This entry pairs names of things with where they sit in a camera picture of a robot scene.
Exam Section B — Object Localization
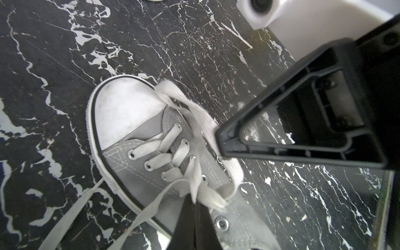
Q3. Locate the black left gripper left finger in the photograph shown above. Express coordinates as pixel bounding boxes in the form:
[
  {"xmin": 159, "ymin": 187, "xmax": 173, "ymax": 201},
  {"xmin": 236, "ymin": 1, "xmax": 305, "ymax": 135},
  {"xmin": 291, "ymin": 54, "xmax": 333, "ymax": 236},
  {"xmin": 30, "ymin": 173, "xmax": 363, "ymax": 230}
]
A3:
[{"xmin": 167, "ymin": 194, "xmax": 195, "ymax": 250}]

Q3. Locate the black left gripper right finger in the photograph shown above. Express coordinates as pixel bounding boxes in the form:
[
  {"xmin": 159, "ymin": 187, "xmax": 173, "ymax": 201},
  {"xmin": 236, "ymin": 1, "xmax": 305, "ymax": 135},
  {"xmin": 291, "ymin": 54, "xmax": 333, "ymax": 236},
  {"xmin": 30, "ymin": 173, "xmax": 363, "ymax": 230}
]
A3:
[{"xmin": 195, "ymin": 202, "xmax": 222, "ymax": 250}]

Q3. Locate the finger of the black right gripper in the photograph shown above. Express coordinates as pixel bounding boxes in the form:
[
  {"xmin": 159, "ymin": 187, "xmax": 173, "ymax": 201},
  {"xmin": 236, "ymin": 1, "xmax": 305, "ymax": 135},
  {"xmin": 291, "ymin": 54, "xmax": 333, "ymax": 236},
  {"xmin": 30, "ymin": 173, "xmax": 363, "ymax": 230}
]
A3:
[{"xmin": 216, "ymin": 39, "xmax": 388, "ymax": 169}]

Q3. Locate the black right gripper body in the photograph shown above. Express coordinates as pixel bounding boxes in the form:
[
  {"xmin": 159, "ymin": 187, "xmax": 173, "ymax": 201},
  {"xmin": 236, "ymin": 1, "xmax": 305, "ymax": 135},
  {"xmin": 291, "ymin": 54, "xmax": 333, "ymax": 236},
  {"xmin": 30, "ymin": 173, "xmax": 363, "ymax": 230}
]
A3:
[{"xmin": 356, "ymin": 14, "xmax": 400, "ymax": 170}]

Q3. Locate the grey canvas sneaker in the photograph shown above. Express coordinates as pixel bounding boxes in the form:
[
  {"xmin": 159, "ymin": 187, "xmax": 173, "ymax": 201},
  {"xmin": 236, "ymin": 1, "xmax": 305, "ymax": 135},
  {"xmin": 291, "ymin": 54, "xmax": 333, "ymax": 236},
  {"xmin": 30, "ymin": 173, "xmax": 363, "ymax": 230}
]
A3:
[{"xmin": 86, "ymin": 75, "xmax": 280, "ymax": 250}]

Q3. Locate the white shoelace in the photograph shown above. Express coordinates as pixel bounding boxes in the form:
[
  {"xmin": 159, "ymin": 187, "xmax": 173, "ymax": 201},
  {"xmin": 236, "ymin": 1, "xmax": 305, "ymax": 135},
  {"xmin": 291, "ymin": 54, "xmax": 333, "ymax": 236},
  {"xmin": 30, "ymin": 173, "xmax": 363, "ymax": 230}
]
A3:
[{"xmin": 37, "ymin": 79, "xmax": 244, "ymax": 250}]

